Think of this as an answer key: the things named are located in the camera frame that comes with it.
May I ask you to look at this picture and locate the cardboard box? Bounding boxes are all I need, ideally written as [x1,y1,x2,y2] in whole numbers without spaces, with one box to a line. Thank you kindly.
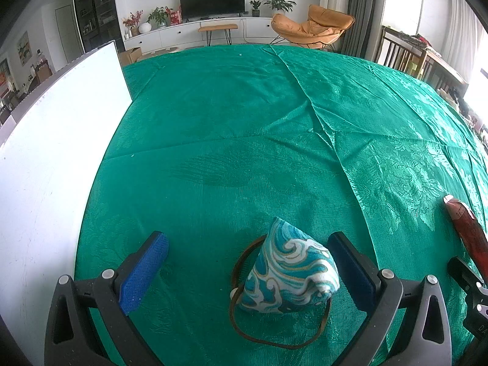
[118,47,143,65]

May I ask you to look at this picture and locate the grey curtain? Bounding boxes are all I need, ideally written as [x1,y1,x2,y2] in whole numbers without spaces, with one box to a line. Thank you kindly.
[339,0,387,62]

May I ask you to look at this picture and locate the white curtain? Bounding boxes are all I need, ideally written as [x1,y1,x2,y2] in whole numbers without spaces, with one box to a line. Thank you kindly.
[440,0,485,84]

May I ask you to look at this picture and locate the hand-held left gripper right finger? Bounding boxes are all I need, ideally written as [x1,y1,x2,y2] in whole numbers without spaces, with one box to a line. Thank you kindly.
[327,231,453,366]

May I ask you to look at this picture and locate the orange lounge chair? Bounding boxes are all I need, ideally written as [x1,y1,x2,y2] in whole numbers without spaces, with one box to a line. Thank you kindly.
[271,5,355,51]

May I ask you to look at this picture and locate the teal wave-patterned pouch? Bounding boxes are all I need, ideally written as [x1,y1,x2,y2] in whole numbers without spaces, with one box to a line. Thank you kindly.
[229,217,341,350]

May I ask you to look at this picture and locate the wooden bench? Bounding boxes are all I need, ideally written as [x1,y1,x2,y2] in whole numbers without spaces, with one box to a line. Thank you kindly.
[198,23,239,46]

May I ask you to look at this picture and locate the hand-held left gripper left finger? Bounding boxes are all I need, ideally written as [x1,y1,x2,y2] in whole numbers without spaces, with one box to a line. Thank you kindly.
[45,231,169,366]

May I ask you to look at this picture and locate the white television cabinet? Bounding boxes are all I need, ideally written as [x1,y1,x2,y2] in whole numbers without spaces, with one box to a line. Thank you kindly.
[122,16,279,54]

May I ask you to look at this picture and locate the black display cabinet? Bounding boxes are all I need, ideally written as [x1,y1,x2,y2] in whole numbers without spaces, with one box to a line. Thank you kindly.
[72,0,124,54]

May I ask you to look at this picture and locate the dark red patterned pouch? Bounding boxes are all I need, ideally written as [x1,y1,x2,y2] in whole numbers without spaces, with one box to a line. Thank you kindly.
[443,194,488,275]

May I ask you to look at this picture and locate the green tablecloth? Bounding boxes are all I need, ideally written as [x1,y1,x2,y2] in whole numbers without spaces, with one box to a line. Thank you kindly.
[74,44,488,366]

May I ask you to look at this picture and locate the framed wall painting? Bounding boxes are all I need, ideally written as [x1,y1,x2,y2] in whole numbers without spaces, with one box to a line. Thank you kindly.
[17,31,32,65]

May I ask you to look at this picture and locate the white board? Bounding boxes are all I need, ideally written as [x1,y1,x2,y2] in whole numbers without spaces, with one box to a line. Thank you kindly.
[0,40,134,366]

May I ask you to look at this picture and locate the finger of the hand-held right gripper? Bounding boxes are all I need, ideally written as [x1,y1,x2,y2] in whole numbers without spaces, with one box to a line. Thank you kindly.
[448,257,488,294]

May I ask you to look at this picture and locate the large green potted plant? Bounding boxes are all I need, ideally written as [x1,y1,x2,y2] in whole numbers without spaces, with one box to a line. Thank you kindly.
[264,0,297,16]

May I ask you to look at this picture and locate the wooden crib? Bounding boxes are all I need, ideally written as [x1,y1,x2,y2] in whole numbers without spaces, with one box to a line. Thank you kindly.
[375,26,468,92]

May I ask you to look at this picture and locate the pile of household clutter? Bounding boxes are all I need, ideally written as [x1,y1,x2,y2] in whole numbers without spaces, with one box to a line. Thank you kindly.
[438,84,488,142]

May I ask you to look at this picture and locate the black television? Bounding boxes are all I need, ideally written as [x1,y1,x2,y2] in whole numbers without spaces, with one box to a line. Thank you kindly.
[179,0,246,21]

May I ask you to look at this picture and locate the red flowers in vase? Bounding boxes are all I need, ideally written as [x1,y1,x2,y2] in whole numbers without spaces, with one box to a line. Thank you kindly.
[122,10,143,37]

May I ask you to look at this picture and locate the leafy plant with red flowers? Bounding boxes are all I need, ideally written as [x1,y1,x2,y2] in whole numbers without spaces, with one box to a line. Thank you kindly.
[147,6,172,28]

